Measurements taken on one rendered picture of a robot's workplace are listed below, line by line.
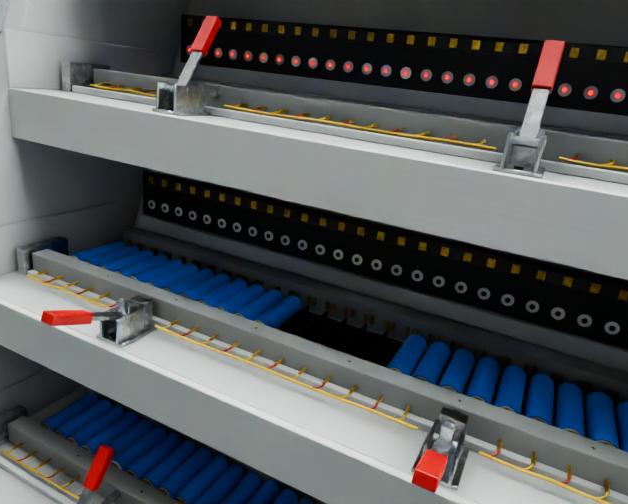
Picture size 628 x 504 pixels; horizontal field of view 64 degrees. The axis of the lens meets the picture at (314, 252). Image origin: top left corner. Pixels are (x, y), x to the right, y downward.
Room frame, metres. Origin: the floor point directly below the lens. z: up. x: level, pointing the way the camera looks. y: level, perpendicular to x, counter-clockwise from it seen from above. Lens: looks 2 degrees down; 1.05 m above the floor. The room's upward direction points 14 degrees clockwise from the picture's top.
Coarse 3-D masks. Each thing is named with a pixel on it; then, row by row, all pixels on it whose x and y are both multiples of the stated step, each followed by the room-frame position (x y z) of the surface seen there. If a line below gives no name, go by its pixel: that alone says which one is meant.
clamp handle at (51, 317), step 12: (48, 312) 0.34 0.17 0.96; (60, 312) 0.35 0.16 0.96; (72, 312) 0.36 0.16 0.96; (84, 312) 0.37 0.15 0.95; (96, 312) 0.39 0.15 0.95; (108, 312) 0.40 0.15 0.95; (120, 312) 0.40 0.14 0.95; (48, 324) 0.34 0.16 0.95; (60, 324) 0.35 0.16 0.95; (72, 324) 0.35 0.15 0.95
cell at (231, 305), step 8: (248, 288) 0.48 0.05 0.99; (256, 288) 0.49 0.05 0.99; (232, 296) 0.46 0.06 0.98; (240, 296) 0.46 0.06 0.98; (248, 296) 0.47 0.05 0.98; (256, 296) 0.48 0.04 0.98; (224, 304) 0.44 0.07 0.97; (232, 304) 0.45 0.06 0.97; (240, 304) 0.46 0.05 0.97; (232, 312) 0.45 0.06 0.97
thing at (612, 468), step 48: (96, 288) 0.46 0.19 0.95; (144, 288) 0.45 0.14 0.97; (240, 336) 0.40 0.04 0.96; (288, 336) 0.39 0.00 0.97; (336, 384) 0.37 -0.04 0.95; (384, 384) 0.35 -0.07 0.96; (432, 384) 0.35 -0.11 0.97; (480, 432) 0.33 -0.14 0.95; (528, 432) 0.31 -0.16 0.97; (624, 480) 0.29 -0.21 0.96
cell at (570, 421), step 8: (568, 384) 0.38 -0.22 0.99; (560, 392) 0.38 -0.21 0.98; (568, 392) 0.37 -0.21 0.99; (576, 392) 0.37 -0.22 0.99; (560, 400) 0.37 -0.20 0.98; (568, 400) 0.36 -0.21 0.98; (576, 400) 0.36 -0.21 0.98; (560, 408) 0.36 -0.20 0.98; (568, 408) 0.35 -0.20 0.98; (576, 408) 0.35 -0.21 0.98; (560, 416) 0.35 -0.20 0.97; (568, 416) 0.34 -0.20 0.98; (576, 416) 0.34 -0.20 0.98; (560, 424) 0.34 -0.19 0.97; (568, 424) 0.33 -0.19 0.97; (576, 424) 0.33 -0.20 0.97; (576, 432) 0.33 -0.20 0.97; (584, 432) 0.33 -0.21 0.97
